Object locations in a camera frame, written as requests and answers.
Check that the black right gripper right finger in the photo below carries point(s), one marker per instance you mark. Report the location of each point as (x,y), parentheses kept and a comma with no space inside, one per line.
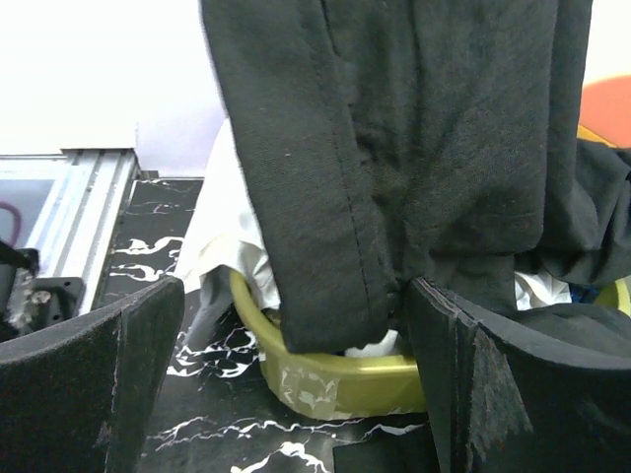
(547,390)

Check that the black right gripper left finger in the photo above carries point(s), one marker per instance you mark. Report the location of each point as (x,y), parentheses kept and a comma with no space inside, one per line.
(78,396)

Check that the black button shirt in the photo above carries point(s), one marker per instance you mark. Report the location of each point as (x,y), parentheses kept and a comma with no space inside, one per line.
(383,141)

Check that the white shirt in basket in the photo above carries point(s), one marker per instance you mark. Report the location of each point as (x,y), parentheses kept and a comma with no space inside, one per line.
(231,246)

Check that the green plastic laundry basket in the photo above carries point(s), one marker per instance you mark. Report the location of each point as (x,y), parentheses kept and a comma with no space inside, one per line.
(327,387)

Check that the blue garment in basket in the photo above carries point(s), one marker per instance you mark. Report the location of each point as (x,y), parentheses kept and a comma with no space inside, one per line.
(583,294)

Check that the round pastel drawer box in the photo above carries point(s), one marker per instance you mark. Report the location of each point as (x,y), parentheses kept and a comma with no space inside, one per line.
(605,112)

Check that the aluminium table frame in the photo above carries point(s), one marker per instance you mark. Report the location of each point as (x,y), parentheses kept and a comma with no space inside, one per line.
(69,204)

